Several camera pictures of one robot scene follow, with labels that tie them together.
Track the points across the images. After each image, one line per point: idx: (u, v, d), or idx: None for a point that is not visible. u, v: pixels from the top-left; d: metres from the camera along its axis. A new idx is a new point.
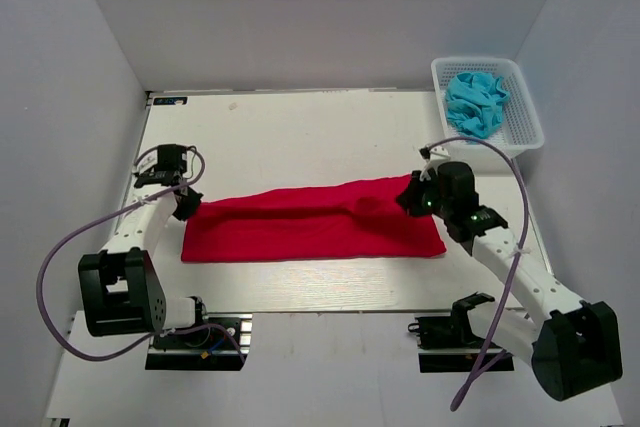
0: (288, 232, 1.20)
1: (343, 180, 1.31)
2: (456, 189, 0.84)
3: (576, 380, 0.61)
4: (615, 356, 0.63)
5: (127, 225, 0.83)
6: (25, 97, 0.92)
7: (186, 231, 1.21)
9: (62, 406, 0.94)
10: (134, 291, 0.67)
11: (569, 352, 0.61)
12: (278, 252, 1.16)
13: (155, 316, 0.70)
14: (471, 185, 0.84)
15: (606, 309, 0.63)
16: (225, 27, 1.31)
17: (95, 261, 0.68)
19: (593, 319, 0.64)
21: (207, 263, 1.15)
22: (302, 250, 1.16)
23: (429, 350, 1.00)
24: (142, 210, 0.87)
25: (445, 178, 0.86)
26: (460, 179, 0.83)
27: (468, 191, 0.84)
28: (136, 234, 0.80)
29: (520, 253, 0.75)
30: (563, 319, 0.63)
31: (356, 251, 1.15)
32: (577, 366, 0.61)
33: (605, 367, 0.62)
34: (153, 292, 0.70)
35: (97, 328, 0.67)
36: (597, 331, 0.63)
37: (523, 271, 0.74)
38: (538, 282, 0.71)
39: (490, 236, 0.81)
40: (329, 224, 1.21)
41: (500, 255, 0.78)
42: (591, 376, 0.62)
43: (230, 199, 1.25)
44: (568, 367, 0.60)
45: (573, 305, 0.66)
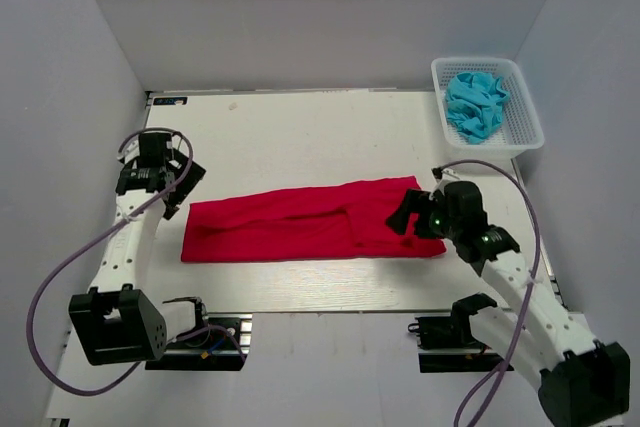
0: (288, 232, 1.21)
1: (343, 180, 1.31)
2: (464, 208, 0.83)
3: (583, 417, 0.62)
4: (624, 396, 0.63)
5: (114, 253, 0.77)
6: (25, 98, 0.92)
7: (186, 230, 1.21)
9: (62, 406, 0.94)
10: (131, 330, 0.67)
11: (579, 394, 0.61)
12: (279, 252, 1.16)
13: (155, 345, 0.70)
14: (480, 205, 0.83)
15: (619, 351, 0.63)
16: (225, 27, 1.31)
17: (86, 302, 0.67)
19: (607, 361, 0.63)
21: (207, 263, 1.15)
22: (302, 249, 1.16)
23: (428, 350, 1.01)
24: (129, 232, 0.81)
25: (453, 197, 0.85)
26: (468, 197, 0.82)
27: (477, 211, 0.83)
28: (126, 265, 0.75)
29: (532, 284, 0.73)
30: (577, 364, 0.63)
31: (356, 250, 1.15)
32: (585, 405, 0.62)
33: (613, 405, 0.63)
34: (150, 324, 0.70)
35: (97, 357, 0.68)
36: (608, 371, 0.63)
37: (535, 304, 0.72)
38: (550, 317, 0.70)
39: (500, 262, 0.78)
40: (329, 224, 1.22)
41: (512, 284, 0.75)
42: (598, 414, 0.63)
43: (230, 199, 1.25)
44: (577, 408, 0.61)
45: (586, 345, 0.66)
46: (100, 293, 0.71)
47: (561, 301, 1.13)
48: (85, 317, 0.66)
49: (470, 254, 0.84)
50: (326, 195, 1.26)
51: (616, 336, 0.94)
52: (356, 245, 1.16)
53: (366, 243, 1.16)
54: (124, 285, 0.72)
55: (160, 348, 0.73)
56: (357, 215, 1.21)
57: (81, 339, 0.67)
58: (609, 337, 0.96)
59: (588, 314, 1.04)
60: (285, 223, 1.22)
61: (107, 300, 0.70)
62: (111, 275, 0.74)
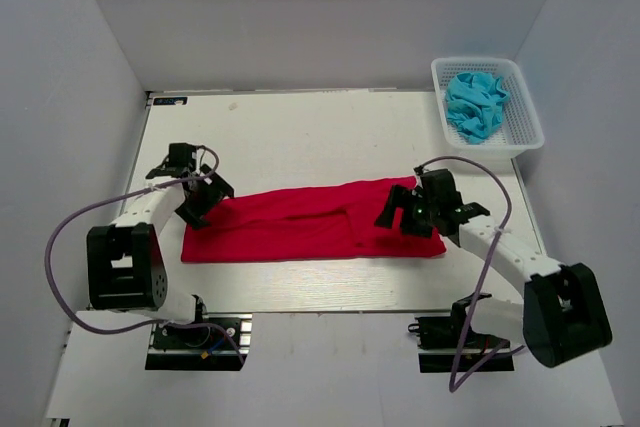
0: (288, 232, 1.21)
1: (343, 181, 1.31)
2: (437, 186, 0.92)
3: (565, 338, 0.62)
4: (601, 318, 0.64)
5: (136, 206, 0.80)
6: (25, 98, 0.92)
7: (186, 230, 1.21)
9: (62, 406, 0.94)
10: (137, 264, 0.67)
11: (552, 310, 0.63)
12: (279, 252, 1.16)
13: (156, 293, 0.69)
14: (452, 183, 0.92)
15: (585, 271, 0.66)
16: (226, 27, 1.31)
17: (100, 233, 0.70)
19: (574, 281, 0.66)
21: (207, 263, 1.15)
22: (302, 250, 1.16)
23: (428, 350, 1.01)
24: (151, 194, 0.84)
25: (428, 181, 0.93)
26: (439, 176, 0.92)
27: (451, 190, 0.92)
28: (144, 213, 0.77)
29: (500, 232, 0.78)
30: (544, 281, 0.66)
31: (356, 250, 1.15)
32: (563, 325, 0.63)
33: (593, 329, 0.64)
34: (156, 268, 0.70)
35: (99, 297, 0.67)
36: (578, 291, 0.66)
37: (503, 246, 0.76)
38: (518, 252, 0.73)
39: (471, 223, 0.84)
40: (329, 224, 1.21)
41: (482, 237, 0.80)
42: (580, 338, 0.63)
43: (231, 200, 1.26)
44: (554, 326, 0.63)
45: (551, 266, 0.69)
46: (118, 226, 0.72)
47: None
48: (98, 248, 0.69)
49: (448, 229, 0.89)
50: (326, 197, 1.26)
51: (617, 336, 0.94)
52: (356, 245, 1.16)
53: (366, 243, 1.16)
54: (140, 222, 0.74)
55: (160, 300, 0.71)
56: (357, 216, 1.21)
57: (89, 279, 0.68)
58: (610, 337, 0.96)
59: None
60: (285, 223, 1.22)
61: (121, 245, 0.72)
62: (129, 218, 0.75)
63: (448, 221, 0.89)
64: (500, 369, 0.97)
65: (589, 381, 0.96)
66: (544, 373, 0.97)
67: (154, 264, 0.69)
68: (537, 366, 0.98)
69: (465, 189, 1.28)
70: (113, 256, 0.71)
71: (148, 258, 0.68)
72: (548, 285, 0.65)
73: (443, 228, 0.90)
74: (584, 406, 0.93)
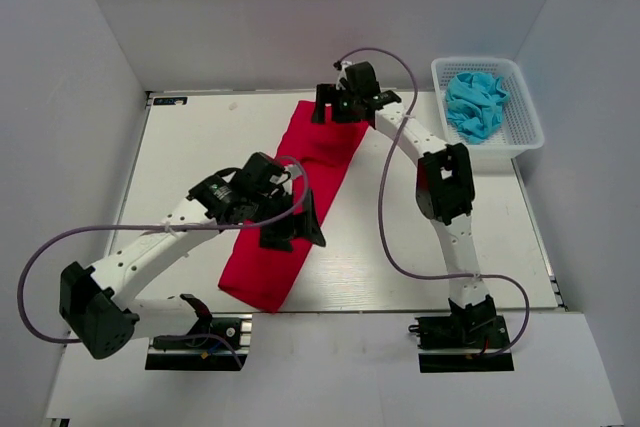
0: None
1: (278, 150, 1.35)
2: (359, 76, 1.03)
3: (442, 197, 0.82)
4: (469, 183, 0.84)
5: (132, 248, 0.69)
6: (25, 98, 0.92)
7: (245, 300, 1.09)
9: (62, 407, 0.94)
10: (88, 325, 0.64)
11: (433, 179, 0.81)
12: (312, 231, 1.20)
13: (103, 346, 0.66)
14: (371, 72, 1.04)
15: (462, 148, 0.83)
16: (226, 28, 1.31)
17: (70, 278, 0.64)
19: (455, 157, 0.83)
21: (290, 293, 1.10)
22: (321, 214, 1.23)
23: (429, 350, 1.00)
24: (163, 242, 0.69)
25: (350, 71, 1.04)
26: (359, 66, 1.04)
27: (370, 78, 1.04)
28: (124, 270, 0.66)
29: (406, 119, 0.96)
30: (432, 157, 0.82)
31: (339, 167, 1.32)
32: (440, 187, 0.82)
33: (463, 190, 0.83)
34: (109, 331, 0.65)
35: (63, 315, 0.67)
36: (455, 164, 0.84)
37: (408, 130, 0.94)
38: (417, 135, 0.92)
39: (386, 110, 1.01)
40: (310, 179, 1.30)
41: (392, 122, 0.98)
42: (454, 197, 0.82)
43: (232, 261, 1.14)
44: (435, 191, 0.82)
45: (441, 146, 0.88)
46: (89, 277, 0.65)
47: (561, 301, 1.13)
48: (66, 289, 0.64)
49: (369, 116, 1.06)
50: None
51: (617, 336, 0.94)
52: (336, 167, 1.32)
53: (340, 160, 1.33)
54: (105, 288, 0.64)
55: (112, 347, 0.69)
56: (319, 152, 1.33)
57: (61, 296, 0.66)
58: (610, 337, 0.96)
59: (589, 314, 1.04)
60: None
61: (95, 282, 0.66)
62: (111, 269, 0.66)
63: (368, 109, 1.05)
64: (501, 370, 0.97)
65: (589, 382, 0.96)
66: (545, 373, 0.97)
67: (106, 329, 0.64)
68: (537, 367, 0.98)
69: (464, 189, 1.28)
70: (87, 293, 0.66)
71: (97, 328, 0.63)
72: (432, 160, 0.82)
73: (365, 115, 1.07)
74: (585, 407, 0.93)
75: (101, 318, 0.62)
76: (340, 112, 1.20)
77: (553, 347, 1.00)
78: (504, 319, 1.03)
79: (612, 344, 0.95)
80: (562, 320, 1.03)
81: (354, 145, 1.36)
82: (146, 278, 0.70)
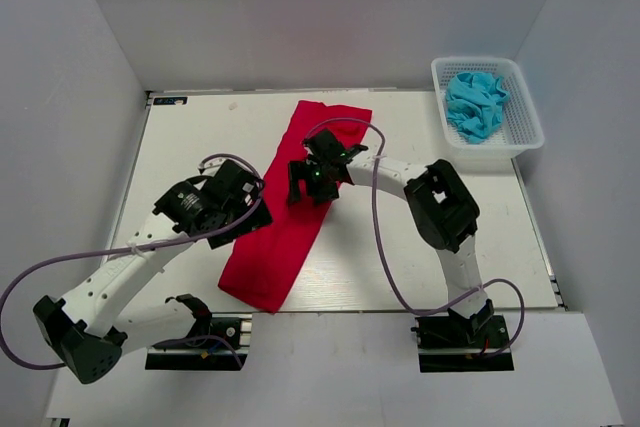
0: (303, 213, 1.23)
1: (280, 151, 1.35)
2: (320, 145, 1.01)
3: (445, 220, 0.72)
4: (469, 197, 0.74)
5: (101, 274, 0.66)
6: (26, 96, 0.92)
7: (244, 299, 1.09)
9: (62, 406, 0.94)
10: (70, 359, 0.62)
11: (427, 203, 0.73)
12: (312, 232, 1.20)
13: (93, 371, 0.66)
14: (331, 137, 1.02)
15: (445, 165, 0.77)
16: (225, 27, 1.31)
17: (40, 316, 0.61)
19: (440, 176, 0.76)
21: (288, 294, 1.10)
22: (321, 215, 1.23)
23: (428, 350, 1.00)
24: (131, 263, 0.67)
25: (311, 142, 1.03)
26: (318, 134, 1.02)
27: (332, 142, 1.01)
28: (96, 299, 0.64)
29: (377, 159, 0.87)
30: (417, 182, 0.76)
31: None
32: (439, 210, 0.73)
33: (465, 208, 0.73)
34: (91, 360, 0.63)
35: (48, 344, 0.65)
36: (445, 184, 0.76)
37: (384, 166, 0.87)
38: (395, 168, 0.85)
39: (356, 159, 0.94)
40: None
41: (364, 167, 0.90)
42: (459, 217, 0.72)
43: (233, 261, 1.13)
44: (435, 216, 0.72)
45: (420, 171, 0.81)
46: (60, 311, 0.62)
47: (561, 301, 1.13)
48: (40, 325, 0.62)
49: (341, 174, 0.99)
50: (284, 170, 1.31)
51: (618, 336, 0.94)
52: None
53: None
54: (78, 321, 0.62)
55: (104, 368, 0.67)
56: None
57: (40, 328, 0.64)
58: (610, 336, 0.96)
59: (589, 314, 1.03)
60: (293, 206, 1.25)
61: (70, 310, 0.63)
62: (82, 300, 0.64)
63: (339, 168, 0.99)
64: (501, 370, 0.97)
65: (589, 382, 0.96)
66: (545, 372, 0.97)
67: (91, 358, 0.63)
68: (537, 366, 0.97)
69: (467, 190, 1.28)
70: None
71: (77, 361, 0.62)
72: (418, 185, 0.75)
73: (338, 175, 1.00)
74: (585, 407, 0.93)
75: (77, 352, 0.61)
76: (313, 181, 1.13)
77: (553, 347, 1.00)
78: (504, 319, 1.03)
79: (612, 344, 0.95)
80: (563, 319, 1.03)
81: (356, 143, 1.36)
82: (120, 303, 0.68)
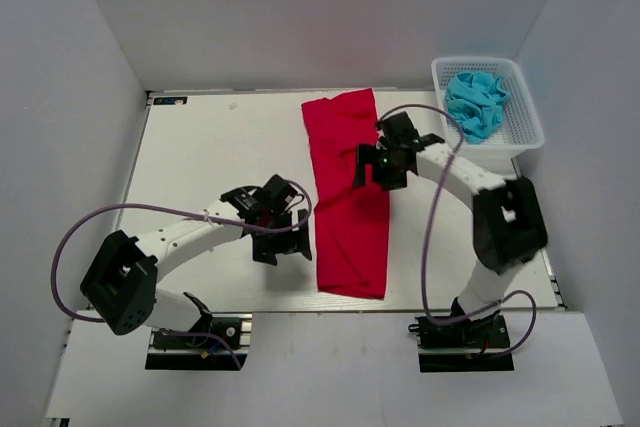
0: (369, 199, 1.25)
1: (314, 148, 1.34)
2: (395, 127, 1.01)
3: (505, 236, 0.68)
4: (539, 224, 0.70)
5: (173, 228, 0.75)
6: (25, 96, 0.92)
7: (349, 293, 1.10)
9: (61, 406, 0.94)
10: (119, 293, 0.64)
11: (494, 218, 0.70)
12: (385, 212, 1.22)
13: (123, 323, 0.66)
14: (408, 122, 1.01)
15: (525, 183, 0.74)
16: (226, 27, 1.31)
17: (113, 243, 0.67)
19: (516, 193, 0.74)
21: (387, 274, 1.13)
22: (386, 196, 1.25)
23: (428, 350, 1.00)
24: (200, 227, 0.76)
25: (385, 125, 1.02)
26: (395, 118, 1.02)
27: (407, 127, 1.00)
28: (167, 244, 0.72)
29: (453, 156, 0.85)
30: (489, 193, 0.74)
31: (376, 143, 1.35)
32: (503, 227, 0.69)
33: (533, 233, 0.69)
34: (139, 302, 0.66)
35: (91, 284, 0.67)
36: (520, 204, 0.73)
37: (457, 167, 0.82)
38: (467, 172, 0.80)
39: (428, 152, 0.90)
40: None
41: (437, 163, 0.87)
42: (521, 238, 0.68)
43: (321, 265, 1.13)
44: (496, 231, 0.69)
45: (497, 182, 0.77)
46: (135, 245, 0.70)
47: (561, 301, 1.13)
48: (107, 254, 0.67)
49: (409, 158, 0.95)
50: (331, 167, 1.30)
51: (617, 335, 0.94)
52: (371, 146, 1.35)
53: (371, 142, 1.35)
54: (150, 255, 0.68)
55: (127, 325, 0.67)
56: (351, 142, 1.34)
57: (92, 264, 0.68)
58: (609, 336, 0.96)
59: (588, 313, 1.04)
60: (357, 196, 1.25)
61: (134, 250, 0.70)
62: (155, 243, 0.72)
63: (407, 153, 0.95)
64: (501, 370, 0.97)
65: (588, 382, 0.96)
66: (544, 372, 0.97)
67: (138, 299, 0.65)
68: (537, 367, 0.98)
69: None
70: (123, 263, 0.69)
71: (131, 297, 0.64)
72: (489, 197, 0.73)
73: (405, 158, 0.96)
74: (585, 407, 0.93)
75: (142, 283, 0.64)
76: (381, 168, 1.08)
77: (553, 347, 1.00)
78: (504, 319, 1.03)
79: (612, 344, 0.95)
80: (563, 319, 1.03)
81: (366, 130, 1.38)
82: (179, 258, 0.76)
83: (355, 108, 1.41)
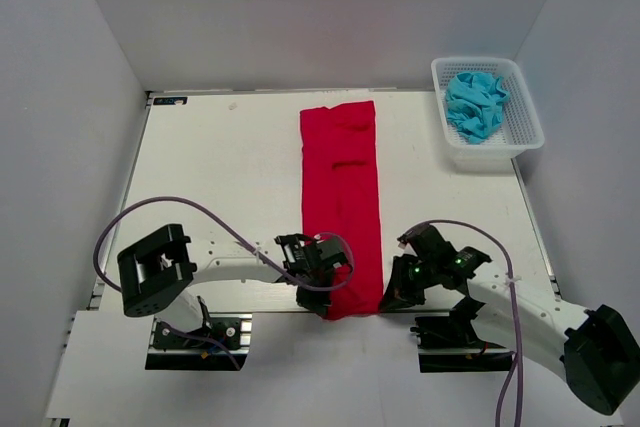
0: (360, 217, 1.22)
1: (310, 155, 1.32)
2: (430, 243, 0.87)
3: (612, 383, 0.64)
4: (636, 352, 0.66)
5: (224, 246, 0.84)
6: (25, 95, 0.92)
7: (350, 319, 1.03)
9: (61, 407, 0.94)
10: (150, 280, 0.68)
11: (596, 364, 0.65)
12: (376, 230, 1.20)
13: (136, 307, 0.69)
14: (439, 235, 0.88)
15: (612, 313, 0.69)
16: (226, 28, 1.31)
17: (172, 234, 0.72)
19: (604, 324, 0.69)
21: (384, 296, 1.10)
22: (377, 213, 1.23)
23: (428, 350, 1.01)
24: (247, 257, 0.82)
25: (414, 240, 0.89)
26: (425, 232, 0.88)
27: (440, 240, 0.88)
28: (210, 257, 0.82)
29: (513, 283, 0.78)
30: (578, 334, 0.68)
31: (369, 160, 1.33)
32: (607, 370, 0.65)
33: (633, 366, 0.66)
34: (161, 298, 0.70)
35: (131, 255, 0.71)
36: (609, 333, 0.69)
37: (523, 299, 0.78)
38: (541, 306, 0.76)
39: (479, 276, 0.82)
40: (353, 180, 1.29)
41: (496, 290, 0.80)
42: (624, 377, 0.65)
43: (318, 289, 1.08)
44: (602, 378, 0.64)
45: (581, 317, 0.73)
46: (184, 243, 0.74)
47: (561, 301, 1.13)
48: (160, 240, 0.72)
49: (457, 284, 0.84)
50: (321, 180, 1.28)
51: None
52: (363, 163, 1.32)
53: (366, 157, 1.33)
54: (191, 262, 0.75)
55: (137, 311, 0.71)
56: (345, 155, 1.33)
57: (142, 239, 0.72)
58: None
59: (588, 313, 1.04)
60: (346, 215, 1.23)
61: (182, 250, 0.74)
62: (202, 252, 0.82)
63: (453, 277, 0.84)
64: (501, 370, 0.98)
65: None
66: (544, 371, 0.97)
67: (160, 295, 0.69)
68: (538, 367, 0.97)
69: (463, 188, 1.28)
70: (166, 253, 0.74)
71: (158, 291, 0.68)
72: (583, 339, 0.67)
73: (451, 284, 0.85)
74: (586, 407, 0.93)
75: (175, 284, 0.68)
76: (408, 281, 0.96)
77: None
78: None
79: None
80: None
81: (365, 132, 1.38)
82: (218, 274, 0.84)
83: (354, 119, 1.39)
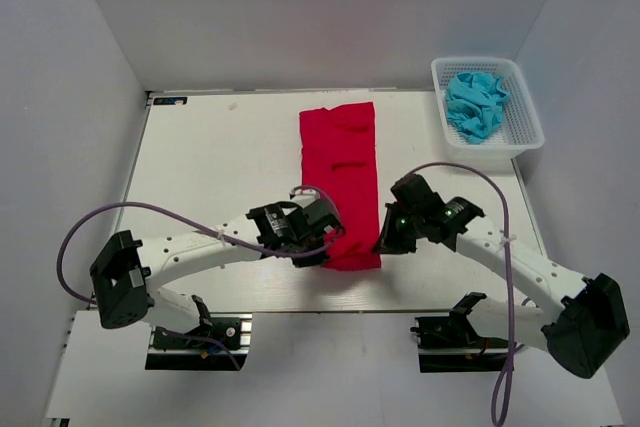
0: (360, 216, 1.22)
1: (310, 154, 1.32)
2: (414, 192, 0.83)
3: (595, 352, 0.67)
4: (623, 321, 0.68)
5: (182, 241, 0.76)
6: (25, 94, 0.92)
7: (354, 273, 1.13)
9: (60, 407, 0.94)
10: (112, 292, 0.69)
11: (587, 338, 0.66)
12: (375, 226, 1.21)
13: (113, 319, 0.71)
14: (426, 185, 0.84)
15: (609, 282, 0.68)
16: (226, 28, 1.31)
17: (121, 241, 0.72)
19: (599, 293, 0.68)
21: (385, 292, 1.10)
22: (377, 213, 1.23)
23: (428, 350, 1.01)
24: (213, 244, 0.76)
25: (400, 191, 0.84)
26: (412, 182, 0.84)
27: (427, 191, 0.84)
28: (167, 256, 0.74)
29: (509, 243, 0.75)
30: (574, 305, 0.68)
31: (369, 162, 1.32)
32: (594, 341, 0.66)
33: (617, 333, 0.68)
34: (129, 305, 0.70)
35: (93, 273, 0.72)
36: (601, 302, 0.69)
37: (519, 262, 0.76)
38: (538, 271, 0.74)
39: (471, 231, 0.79)
40: (353, 180, 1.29)
41: (489, 248, 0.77)
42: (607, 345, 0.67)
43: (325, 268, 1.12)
44: (589, 350, 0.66)
45: (578, 285, 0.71)
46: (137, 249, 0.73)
47: None
48: (111, 252, 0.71)
49: (443, 235, 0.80)
50: (321, 181, 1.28)
51: None
52: (363, 164, 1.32)
53: (365, 158, 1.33)
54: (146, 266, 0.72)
55: (116, 321, 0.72)
56: (345, 155, 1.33)
57: (100, 254, 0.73)
58: None
59: None
60: (346, 213, 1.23)
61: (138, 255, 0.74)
62: (155, 251, 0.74)
63: (440, 228, 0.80)
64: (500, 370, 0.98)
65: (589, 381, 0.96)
66: (544, 372, 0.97)
67: (126, 303, 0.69)
68: (538, 368, 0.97)
69: (463, 188, 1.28)
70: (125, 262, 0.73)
71: (121, 300, 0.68)
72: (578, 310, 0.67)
73: (434, 234, 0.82)
74: (586, 408, 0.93)
75: (133, 290, 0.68)
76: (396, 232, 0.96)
77: None
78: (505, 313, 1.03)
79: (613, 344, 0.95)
80: None
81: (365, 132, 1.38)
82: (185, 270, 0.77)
83: (354, 120, 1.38)
